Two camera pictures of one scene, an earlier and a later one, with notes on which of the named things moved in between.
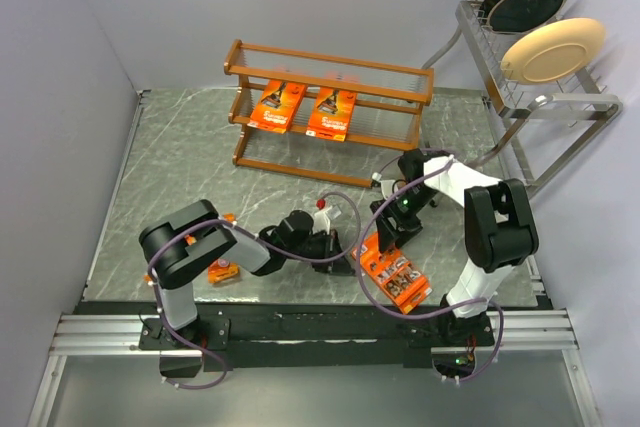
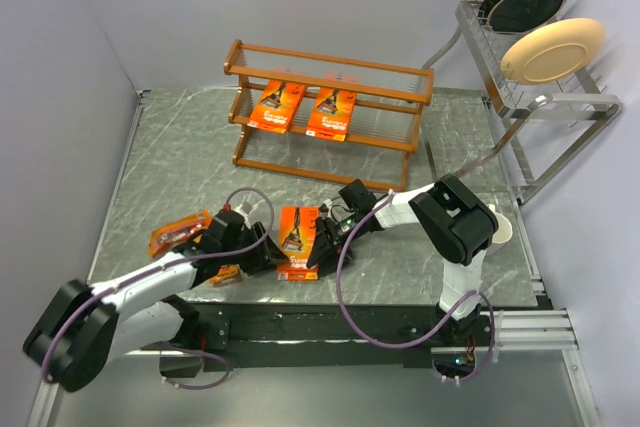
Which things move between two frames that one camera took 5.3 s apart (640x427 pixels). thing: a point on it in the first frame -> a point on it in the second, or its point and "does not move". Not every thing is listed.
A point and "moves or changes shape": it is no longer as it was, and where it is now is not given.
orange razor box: [331, 114] does not move
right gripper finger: [385, 223] -> [321, 242]
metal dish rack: [547, 124] does not move
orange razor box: [394, 275] moves or changes shape
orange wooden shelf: [384, 125] does not move
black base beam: [250, 334] does not move
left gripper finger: [337, 266] -> [253, 265]
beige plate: [552, 50] does not move
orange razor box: [277, 106] does not move
